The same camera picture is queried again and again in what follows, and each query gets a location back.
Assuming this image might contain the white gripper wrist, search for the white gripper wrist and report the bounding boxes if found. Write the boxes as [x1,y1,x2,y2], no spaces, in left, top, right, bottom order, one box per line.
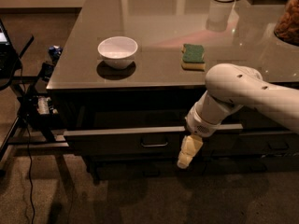
[177,105,223,169]

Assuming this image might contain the dark drawer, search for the dark drawer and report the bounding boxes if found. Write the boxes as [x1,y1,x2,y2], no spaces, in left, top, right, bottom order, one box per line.
[93,161,206,181]
[63,107,244,159]
[201,132,299,157]
[202,157,299,175]
[232,105,299,133]

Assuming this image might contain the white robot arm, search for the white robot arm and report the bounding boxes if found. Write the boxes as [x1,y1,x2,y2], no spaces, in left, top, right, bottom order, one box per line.
[177,63,299,169]

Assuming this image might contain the dark drawer cabinet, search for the dark drawer cabinet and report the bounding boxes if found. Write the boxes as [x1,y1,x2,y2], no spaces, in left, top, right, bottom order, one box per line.
[48,0,298,176]

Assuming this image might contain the green yellow sponge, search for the green yellow sponge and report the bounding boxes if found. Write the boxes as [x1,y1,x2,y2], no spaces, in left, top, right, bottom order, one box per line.
[181,44,206,71]

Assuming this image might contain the white ceramic bowl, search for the white ceramic bowl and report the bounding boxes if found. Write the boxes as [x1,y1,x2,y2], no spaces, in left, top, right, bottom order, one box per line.
[97,36,138,70]

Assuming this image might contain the jar of brown snacks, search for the jar of brown snacks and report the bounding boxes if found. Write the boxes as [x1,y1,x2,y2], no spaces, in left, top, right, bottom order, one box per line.
[274,0,299,46]

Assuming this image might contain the black laptop stand cart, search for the black laptop stand cart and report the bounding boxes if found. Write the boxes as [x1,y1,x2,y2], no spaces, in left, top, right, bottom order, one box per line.
[0,35,71,161]

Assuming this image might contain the black laptop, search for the black laptop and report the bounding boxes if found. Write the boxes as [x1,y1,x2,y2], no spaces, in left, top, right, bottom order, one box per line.
[0,20,21,79]

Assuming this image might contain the black power cable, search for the black power cable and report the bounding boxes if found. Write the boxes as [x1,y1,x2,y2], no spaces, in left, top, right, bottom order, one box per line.
[19,63,36,224]

